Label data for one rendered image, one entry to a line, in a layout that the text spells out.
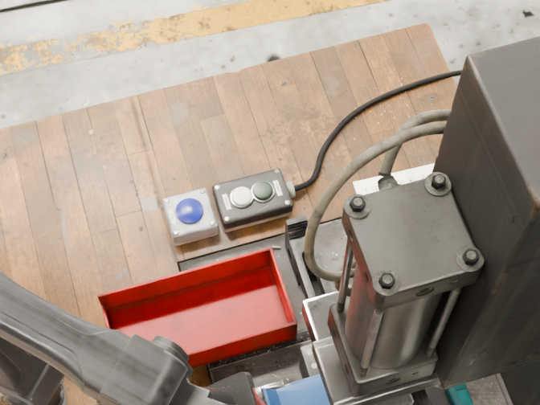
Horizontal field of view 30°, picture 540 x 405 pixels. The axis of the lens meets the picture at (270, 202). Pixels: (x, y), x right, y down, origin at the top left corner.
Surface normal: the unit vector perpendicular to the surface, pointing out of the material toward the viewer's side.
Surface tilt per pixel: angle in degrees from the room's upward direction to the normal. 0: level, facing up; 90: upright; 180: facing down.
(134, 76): 0
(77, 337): 14
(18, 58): 0
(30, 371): 77
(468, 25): 0
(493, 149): 90
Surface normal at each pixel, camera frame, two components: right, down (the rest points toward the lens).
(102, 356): 0.22, -0.34
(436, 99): 0.00, -0.45
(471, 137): -0.96, 0.25
